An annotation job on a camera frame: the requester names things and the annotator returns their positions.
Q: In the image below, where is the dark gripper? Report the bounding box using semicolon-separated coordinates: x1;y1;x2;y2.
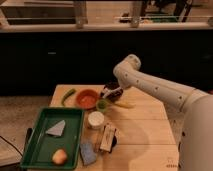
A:
100;82;123;102

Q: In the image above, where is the white handled dish brush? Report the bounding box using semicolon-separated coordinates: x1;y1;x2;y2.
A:
102;87;121;99

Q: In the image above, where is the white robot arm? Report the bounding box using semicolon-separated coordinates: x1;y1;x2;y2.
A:
103;54;213;171

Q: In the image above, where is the red bowl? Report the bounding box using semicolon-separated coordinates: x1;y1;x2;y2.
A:
75;89;99;110

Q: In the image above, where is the wooden block brush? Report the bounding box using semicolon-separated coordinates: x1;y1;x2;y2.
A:
99;124;117;153

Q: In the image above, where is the small green cup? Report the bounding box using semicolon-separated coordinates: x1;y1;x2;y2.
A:
96;99;109;113

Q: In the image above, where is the yellow banana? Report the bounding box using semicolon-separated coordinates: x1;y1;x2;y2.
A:
114;100;134;109

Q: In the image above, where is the white round container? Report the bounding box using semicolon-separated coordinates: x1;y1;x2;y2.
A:
88;111;104;129

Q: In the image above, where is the wooden table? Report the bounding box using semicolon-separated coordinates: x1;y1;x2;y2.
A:
49;85;179;171

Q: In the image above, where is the blue sponge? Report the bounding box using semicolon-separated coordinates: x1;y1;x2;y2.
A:
80;142;97;166

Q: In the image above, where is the grey triangular cloth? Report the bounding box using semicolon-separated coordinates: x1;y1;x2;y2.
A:
46;120;66;137

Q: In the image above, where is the yellow round fruit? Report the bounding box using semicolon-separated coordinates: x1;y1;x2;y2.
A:
52;149;67;165

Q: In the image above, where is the green plastic tray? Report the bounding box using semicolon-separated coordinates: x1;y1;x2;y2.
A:
20;107;84;171

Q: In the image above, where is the black cable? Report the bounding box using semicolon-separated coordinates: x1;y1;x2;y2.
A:
0;134;24;158

